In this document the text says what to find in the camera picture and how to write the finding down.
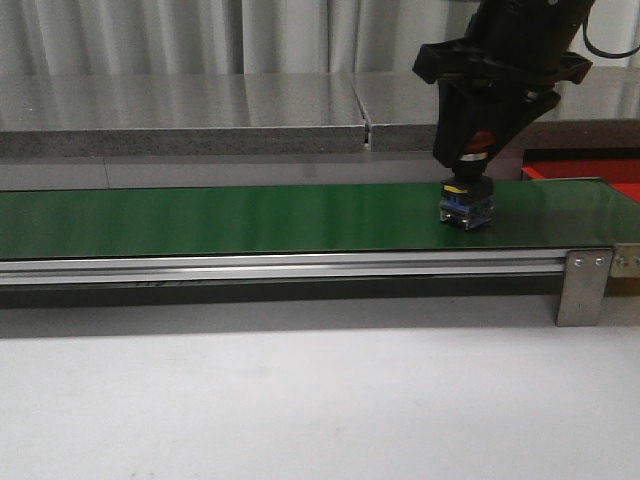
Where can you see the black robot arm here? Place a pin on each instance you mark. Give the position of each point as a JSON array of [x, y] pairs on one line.
[[529, 33]]

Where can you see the left grey stone slab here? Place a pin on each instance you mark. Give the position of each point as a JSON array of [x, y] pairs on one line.
[[179, 115]]

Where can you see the green conveyor belt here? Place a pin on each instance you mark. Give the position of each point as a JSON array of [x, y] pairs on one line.
[[308, 218]]

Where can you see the red plastic tray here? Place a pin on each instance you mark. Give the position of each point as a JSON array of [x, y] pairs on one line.
[[619, 167]]

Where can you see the steel conveyor support bracket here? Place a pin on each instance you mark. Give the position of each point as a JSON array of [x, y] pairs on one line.
[[585, 278]]

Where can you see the right grey stone slab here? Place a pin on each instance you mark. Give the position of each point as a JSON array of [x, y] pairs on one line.
[[600, 113]]

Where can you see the red mushroom push button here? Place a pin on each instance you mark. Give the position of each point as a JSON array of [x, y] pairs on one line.
[[467, 198]]

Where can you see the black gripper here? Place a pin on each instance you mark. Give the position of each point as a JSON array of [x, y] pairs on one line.
[[456, 65]]

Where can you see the grey pleated curtain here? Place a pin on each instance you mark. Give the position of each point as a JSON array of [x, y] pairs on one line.
[[222, 37]]

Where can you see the grey stone slab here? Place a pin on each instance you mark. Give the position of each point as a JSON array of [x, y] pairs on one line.
[[600, 113], [179, 115]]

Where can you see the aluminium conveyor side rail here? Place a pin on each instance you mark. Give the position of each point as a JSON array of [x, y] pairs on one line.
[[89, 271]]

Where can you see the steel conveyor end bracket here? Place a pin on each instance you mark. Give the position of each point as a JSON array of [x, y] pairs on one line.
[[626, 261]]

